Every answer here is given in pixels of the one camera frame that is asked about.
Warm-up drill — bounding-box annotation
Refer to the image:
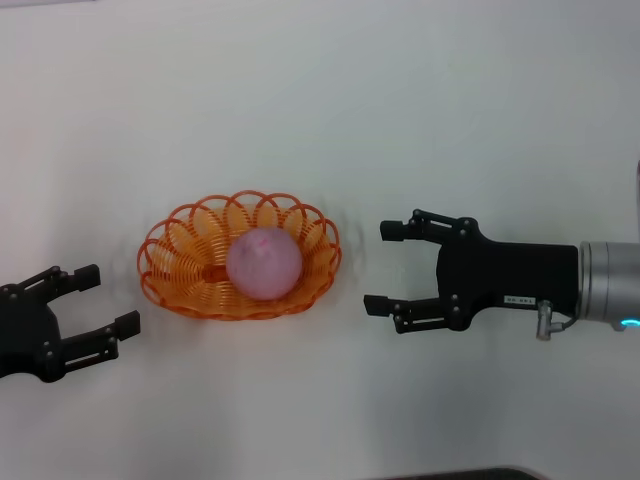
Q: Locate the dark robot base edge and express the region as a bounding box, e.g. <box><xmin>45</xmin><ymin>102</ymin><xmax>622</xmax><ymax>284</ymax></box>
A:
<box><xmin>384</xmin><ymin>467</ymin><xmax>541</xmax><ymax>480</ymax></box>

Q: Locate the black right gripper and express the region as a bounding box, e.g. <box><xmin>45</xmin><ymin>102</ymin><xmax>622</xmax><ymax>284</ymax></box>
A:
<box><xmin>363</xmin><ymin>208</ymin><xmax>582</xmax><ymax>336</ymax></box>

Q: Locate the orange woven plastic basket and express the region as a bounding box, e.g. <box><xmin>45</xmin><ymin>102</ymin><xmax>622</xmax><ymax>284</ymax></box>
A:
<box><xmin>136</xmin><ymin>189</ymin><xmax>344</xmax><ymax>321</ymax></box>

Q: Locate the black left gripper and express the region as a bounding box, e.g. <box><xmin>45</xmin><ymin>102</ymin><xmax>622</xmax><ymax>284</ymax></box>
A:
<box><xmin>0</xmin><ymin>263</ymin><xmax>143</xmax><ymax>386</ymax></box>

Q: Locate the pink peach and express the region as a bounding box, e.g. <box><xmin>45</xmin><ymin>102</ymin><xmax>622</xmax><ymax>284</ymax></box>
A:
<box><xmin>225</xmin><ymin>227</ymin><xmax>304</xmax><ymax>301</ymax></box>

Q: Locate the smooth silver cable plug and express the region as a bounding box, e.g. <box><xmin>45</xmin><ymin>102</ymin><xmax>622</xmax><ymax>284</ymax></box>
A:
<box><xmin>535</xmin><ymin>299</ymin><xmax>576</xmax><ymax>342</ymax></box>

